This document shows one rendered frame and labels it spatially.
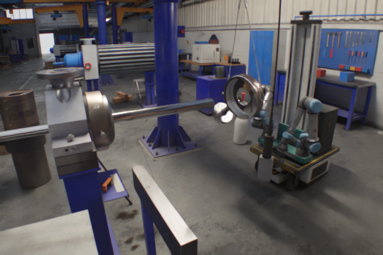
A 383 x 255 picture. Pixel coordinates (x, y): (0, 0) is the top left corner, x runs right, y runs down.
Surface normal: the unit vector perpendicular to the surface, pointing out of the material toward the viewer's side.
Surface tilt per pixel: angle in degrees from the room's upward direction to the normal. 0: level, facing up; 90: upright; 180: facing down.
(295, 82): 90
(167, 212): 0
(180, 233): 0
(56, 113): 45
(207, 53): 90
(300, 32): 90
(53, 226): 0
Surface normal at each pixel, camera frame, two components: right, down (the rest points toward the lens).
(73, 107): 0.34, -0.49
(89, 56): 0.46, 0.27
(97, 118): 0.45, -0.11
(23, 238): 0.00, -0.95
